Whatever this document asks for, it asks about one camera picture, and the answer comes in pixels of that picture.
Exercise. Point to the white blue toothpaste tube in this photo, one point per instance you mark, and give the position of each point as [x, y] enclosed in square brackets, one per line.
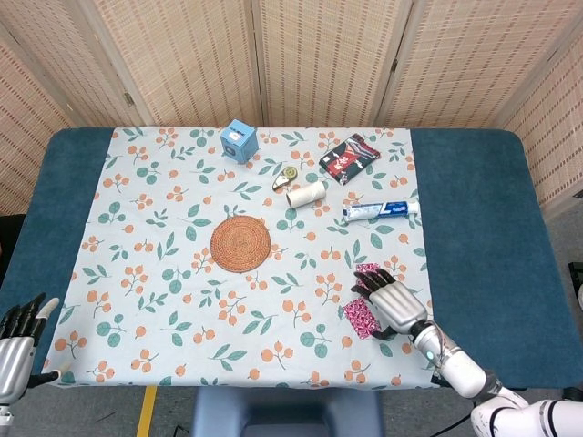
[378, 210]

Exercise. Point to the floral leaf print tablecloth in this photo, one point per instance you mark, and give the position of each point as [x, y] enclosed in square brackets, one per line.
[136, 205]

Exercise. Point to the black white floor device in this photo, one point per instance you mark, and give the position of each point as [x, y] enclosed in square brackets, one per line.
[577, 273]

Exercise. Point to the correction tape dispenser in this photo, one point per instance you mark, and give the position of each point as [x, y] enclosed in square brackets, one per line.
[287, 175]

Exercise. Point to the woven bamboo folding screen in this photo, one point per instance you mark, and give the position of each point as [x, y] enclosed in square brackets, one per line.
[205, 59]

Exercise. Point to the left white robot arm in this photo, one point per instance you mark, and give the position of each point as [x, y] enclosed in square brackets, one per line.
[3, 412]

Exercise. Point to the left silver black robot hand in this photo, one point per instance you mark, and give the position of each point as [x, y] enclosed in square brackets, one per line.
[16, 364]

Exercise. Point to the round woven rattan coaster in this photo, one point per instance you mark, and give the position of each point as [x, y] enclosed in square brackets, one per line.
[240, 245]

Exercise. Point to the brass screen hinge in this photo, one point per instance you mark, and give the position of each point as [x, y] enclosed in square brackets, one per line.
[129, 98]

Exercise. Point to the cardboard paper tube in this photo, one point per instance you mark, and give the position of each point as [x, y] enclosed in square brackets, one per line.
[306, 194]

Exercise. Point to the pink patterned cloth pouch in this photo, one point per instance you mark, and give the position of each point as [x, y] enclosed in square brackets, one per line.
[360, 318]

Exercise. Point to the red patterned card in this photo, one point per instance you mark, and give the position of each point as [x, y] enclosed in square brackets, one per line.
[368, 267]

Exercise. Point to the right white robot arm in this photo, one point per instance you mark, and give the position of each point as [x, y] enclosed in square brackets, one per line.
[460, 368]

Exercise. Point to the black and red packet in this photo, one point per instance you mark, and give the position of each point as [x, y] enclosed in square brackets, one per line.
[348, 159]

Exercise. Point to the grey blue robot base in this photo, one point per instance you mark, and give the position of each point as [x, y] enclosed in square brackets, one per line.
[218, 409]

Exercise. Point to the blue cube cardboard box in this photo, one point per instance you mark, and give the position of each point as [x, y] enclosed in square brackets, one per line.
[239, 141]

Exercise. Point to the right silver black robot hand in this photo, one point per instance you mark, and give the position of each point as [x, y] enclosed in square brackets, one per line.
[401, 307]

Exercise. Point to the yellow floor tape strip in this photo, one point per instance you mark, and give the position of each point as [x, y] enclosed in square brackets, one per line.
[146, 409]

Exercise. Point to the black trouser leg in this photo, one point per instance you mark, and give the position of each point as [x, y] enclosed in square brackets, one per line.
[9, 232]

